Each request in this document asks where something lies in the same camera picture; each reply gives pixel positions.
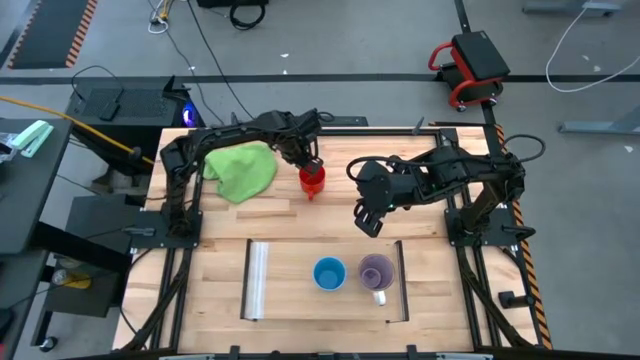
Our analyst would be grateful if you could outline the black low cart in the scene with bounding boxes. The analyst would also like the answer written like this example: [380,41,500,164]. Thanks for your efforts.
[29,192,146,351]

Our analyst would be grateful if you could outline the small black device with cable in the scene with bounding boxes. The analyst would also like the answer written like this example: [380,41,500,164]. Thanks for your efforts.
[71,64,125,122]

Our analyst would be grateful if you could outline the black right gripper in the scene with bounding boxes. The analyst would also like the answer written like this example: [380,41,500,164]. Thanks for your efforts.
[353,159,394,239]

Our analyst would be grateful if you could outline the coiled white cable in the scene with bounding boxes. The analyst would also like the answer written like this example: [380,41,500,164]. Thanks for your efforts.
[147,0,174,35]

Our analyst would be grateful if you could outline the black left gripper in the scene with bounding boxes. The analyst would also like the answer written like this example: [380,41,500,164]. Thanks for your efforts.
[277,109,324,175]

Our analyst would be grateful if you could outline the yellow item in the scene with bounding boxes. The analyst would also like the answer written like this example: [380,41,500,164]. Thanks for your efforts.
[63,273,94,290]

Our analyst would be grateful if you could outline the black desk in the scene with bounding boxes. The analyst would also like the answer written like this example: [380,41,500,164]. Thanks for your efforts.
[0,117,74,256]

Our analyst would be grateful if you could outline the orange and black hazard strip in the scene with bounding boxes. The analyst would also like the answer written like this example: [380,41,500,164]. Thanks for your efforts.
[494,124,554,350]

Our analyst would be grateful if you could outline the black cable loop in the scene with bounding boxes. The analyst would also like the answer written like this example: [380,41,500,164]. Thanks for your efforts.
[228,2,268,31]

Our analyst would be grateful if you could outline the long white floor cable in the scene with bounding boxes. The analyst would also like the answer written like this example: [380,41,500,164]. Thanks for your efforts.
[544,7,640,94]

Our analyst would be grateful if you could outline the purple mug with white handle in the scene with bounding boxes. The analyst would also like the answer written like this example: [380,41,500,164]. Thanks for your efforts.
[357,253,396,307]

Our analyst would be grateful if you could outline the yellow cable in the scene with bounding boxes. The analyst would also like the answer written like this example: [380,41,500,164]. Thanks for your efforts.
[0,94,156,166]

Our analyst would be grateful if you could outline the mint green stapler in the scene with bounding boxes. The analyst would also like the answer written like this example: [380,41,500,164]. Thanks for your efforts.
[10,119,55,159]

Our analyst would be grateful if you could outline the blue cup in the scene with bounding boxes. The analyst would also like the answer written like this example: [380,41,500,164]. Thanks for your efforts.
[312,256,347,292]

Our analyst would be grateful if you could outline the black mat with orange edge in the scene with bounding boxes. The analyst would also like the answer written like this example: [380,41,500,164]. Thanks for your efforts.
[7,0,99,70]

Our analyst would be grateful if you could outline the black power strip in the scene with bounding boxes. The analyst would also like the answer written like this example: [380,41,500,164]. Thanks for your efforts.
[319,115,370,128]

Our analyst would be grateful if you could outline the black knob clamp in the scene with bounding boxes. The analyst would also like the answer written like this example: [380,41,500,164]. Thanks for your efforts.
[498,290,531,310]

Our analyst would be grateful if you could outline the black metal table frame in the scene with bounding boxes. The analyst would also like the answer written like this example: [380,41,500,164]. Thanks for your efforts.
[122,127,551,352]

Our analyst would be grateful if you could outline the red and black rolling stool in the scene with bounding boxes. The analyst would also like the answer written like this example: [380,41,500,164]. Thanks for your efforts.
[428,30,512,113]

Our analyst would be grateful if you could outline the green cloth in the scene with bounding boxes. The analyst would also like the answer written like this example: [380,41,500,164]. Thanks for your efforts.
[202,141,279,205]

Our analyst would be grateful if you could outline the red mug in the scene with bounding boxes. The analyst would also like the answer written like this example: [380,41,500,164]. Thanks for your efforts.
[298,164,327,202]

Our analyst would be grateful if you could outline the grey table leg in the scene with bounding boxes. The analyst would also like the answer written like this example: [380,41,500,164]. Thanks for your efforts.
[558,107,640,136]

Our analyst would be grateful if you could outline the long black floor cable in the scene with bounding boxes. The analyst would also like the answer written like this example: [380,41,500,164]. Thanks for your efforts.
[185,0,256,126]

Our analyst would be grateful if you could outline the black computer tower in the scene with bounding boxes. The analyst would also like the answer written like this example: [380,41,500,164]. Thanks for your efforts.
[66,74,206,176]

